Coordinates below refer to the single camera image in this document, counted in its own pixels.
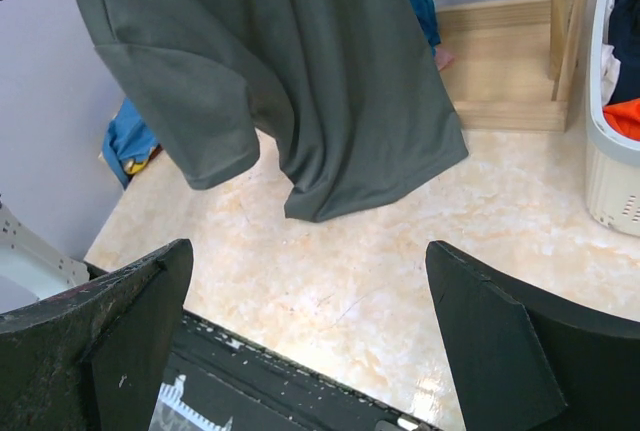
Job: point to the pink hanging t-shirt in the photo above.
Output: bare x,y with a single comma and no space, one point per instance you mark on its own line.
443,58

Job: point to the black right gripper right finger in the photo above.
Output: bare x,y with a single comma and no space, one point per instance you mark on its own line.
523,358

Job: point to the teal blue hanging t-shirt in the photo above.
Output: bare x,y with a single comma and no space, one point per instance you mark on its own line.
425,12

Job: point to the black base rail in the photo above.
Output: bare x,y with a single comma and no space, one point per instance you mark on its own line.
218,380

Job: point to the blue folded cloth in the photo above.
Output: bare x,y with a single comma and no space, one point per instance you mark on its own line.
127,135

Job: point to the wooden clothes rack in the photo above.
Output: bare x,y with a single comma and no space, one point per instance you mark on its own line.
515,62

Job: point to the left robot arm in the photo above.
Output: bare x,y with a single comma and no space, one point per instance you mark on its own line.
31,269

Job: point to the dark grey t-shirt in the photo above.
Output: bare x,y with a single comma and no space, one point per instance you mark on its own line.
348,90

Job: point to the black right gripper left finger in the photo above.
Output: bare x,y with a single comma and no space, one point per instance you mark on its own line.
93,357

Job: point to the yellow cloth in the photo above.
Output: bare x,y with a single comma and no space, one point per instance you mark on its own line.
127,167

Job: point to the orange garment in basket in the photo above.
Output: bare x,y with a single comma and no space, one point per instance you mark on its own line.
624,118

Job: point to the navy garment in basket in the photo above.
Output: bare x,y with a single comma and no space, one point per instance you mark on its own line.
623,35

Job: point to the white laundry basket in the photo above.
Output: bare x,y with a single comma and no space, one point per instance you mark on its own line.
612,160

